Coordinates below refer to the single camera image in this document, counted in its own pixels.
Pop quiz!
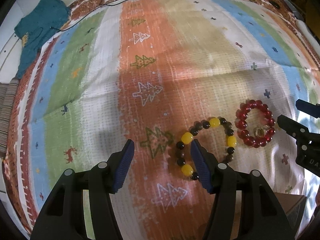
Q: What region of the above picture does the thin black cable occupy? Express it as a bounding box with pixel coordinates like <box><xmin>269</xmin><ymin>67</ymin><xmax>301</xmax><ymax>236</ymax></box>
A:
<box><xmin>37</xmin><ymin>0</ymin><xmax>162</xmax><ymax>36</ymax></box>

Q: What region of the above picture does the yellow and brown bead bracelet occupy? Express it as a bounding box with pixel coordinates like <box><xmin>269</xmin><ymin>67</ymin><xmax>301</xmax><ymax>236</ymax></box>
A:
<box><xmin>175</xmin><ymin>116</ymin><xmax>238</xmax><ymax>181</ymax></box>

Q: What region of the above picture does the red bead bracelet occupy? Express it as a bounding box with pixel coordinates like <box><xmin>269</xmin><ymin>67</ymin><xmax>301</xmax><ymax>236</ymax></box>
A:
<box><xmin>235</xmin><ymin>99</ymin><xmax>277</xmax><ymax>149</ymax></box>

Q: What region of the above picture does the brown cardboard box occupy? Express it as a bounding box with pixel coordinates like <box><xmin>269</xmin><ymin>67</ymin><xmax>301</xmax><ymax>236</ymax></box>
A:
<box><xmin>275</xmin><ymin>193</ymin><xmax>307</xmax><ymax>238</ymax></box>

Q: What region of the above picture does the colourful striped bedspread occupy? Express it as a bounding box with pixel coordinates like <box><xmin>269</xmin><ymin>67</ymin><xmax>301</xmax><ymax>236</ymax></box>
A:
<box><xmin>1</xmin><ymin>0</ymin><xmax>319</xmax><ymax>239</ymax></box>

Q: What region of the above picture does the striped grey cushion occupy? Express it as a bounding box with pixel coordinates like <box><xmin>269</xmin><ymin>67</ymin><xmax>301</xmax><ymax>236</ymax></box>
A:
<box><xmin>1</xmin><ymin>78</ymin><xmax>20</xmax><ymax>157</ymax></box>

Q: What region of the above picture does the teal knitted garment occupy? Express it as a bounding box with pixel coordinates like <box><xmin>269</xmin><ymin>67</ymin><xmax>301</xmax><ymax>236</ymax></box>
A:
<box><xmin>14</xmin><ymin>0</ymin><xmax>71</xmax><ymax>79</ymax></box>

